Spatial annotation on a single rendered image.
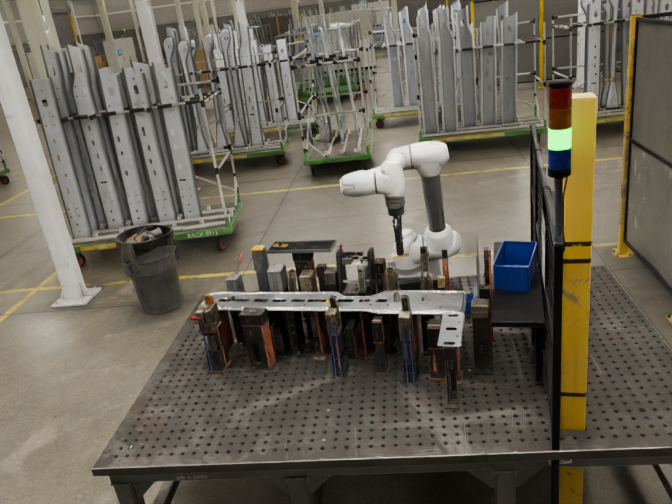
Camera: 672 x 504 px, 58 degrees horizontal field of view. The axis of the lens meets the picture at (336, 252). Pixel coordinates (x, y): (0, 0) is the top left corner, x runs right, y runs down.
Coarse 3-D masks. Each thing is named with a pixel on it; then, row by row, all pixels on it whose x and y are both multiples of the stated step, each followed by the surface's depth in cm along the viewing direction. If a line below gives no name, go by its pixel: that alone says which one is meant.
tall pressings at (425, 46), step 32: (448, 32) 896; (480, 32) 906; (512, 32) 906; (448, 64) 936; (480, 64) 951; (512, 64) 922; (448, 96) 928; (480, 96) 960; (512, 96) 937; (448, 128) 943
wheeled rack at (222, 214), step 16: (208, 80) 691; (192, 96) 683; (208, 96) 660; (112, 112) 641; (128, 112) 642; (224, 112) 706; (208, 128) 621; (224, 160) 677; (208, 208) 715; (224, 208) 652; (240, 208) 730; (128, 224) 697; (144, 224) 695; (160, 224) 693; (176, 224) 679; (192, 224) 682; (208, 224) 668; (224, 224) 669; (80, 240) 674; (96, 240) 674; (112, 240) 679; (176, 240) 663; (224, 240) 672; (80, 256) 678
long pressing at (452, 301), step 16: (224, 304) 318; (240, 304) 316; (256, 304) 313; (272, 304) 311; (288, 304) 309; (304, 304) 307; (320, 304) 304; (352, 304) 300; (368, 304) 298; (384, 304) 296; (400, 304) 294; (416, 304) 292; (432, 304) 290; (448, 304) 288; (464, 304) 286
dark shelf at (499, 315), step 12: (492, 288) 291; (540, 288) 285; (492, 300) 280; (504, 300) 278; (516, 300) 277; (528, 300) 276; (540, 300) 274; (492, 312) 270; (504, 312) 268; (516, 312) 267; (528, 312) 266; (540, 312) 264; (492, 324) 263; (504, 324) 262; (516, 324) 260; (528, 324) 259; (540, 324) 258
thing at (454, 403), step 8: (448, 344) 258; (448, 352) 256; (456, 352) 260; (448, 360) 258; (448, 368) 260; (448, 376) 261; (456, 376) 263; (448, 384) 263; (456, 384) 262; (448, 392) 264; (456, 392) 263; (448, 400) 266; (456, 400) 267; (448, 408) 264; (456, 408) 263
